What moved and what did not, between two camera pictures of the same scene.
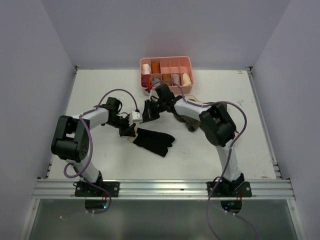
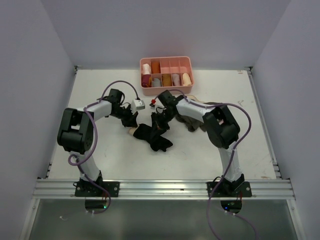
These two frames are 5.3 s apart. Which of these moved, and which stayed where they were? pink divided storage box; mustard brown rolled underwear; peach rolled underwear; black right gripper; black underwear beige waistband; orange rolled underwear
Moved: black underwear beige waistband; black right gripper
Stayed: peach rolled underwear; mustard brown rolled underwear; pink divided storage box; orange rolled underwear
